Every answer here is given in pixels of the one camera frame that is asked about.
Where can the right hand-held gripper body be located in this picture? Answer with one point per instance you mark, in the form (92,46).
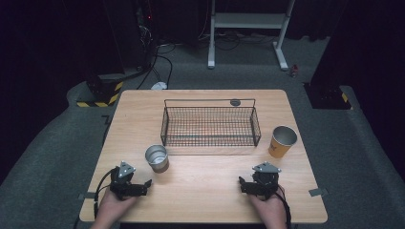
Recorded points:
(262,186)

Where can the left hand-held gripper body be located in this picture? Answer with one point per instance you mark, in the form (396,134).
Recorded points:
(125,187)

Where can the silver metal cup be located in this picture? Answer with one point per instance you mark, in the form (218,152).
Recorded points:
(157,159)

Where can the orange paper cup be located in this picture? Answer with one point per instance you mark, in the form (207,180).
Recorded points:
(280,144)

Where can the person's left hand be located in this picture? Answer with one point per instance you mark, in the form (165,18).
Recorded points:
(111,206)

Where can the person's right hand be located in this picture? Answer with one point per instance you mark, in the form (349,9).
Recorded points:
(270,210)

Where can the grey tape piece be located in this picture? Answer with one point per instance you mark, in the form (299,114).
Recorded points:
(318,192)
(88,195)

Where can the round grey table grommet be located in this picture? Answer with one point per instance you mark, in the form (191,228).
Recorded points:
(235,102)

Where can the black yellow striped stand base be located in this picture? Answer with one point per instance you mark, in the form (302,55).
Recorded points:
(328,98)
(105,95)

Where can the white plug on floor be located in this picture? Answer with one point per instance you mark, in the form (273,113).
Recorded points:
(159,85)

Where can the small red floor object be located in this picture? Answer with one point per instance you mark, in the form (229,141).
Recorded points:
(294,70)

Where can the dark equipment rack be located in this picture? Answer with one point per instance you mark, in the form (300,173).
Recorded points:
(140,35)

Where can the white metal stand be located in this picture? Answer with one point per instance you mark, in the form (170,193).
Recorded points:
(248,20)

